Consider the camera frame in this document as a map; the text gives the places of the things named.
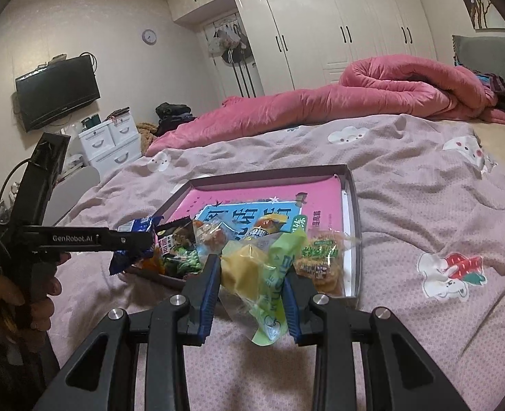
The person's left forearm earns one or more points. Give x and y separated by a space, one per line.
4 372

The lilac printed blanket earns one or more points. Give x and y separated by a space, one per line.
406 222

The black television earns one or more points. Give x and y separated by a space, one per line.
57 92

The colourful striped clothes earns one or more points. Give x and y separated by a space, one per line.
500 87

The person's left hand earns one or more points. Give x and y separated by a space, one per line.
42 308

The pink and blue book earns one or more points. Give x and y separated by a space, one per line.
243 190

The blue chocolate bar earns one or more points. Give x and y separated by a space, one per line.
122 264

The brown chocolate bar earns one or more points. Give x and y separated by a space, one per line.
171 244

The yellow pastry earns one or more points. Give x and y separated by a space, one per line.
243 269

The hanging bags on door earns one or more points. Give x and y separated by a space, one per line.
229 43

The dark green container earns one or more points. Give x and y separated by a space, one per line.
91 122

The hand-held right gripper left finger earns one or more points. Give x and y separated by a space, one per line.
209 304

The grey padded headboard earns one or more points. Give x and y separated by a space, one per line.
487 51

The round wall clock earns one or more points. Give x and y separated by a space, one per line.
149 36

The grey padded chair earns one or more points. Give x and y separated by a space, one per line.
74 188

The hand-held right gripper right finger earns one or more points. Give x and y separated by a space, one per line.
292 312

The dark grey shallow tray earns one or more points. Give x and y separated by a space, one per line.
353 222

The white wardrobe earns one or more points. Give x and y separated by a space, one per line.
342 21

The dark green candy packet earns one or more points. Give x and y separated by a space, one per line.
188 263

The orange biscuit packet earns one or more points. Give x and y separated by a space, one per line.
151 265

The pink quilt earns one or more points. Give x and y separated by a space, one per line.
342 94

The white overhead cabinet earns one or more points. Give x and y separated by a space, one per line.
196 2

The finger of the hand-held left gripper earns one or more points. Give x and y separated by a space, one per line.
134 242

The brown fuzzy blanket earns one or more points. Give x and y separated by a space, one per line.
146 137

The pale green snack packet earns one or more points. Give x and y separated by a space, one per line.
274 308

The white drawer unit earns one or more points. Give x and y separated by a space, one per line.
111 145

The pile of dark clothes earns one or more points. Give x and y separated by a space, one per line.
173 117

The clear green-label cake packet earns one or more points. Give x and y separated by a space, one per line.
321 261

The long yellow wafer packet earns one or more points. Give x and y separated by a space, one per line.
265 224

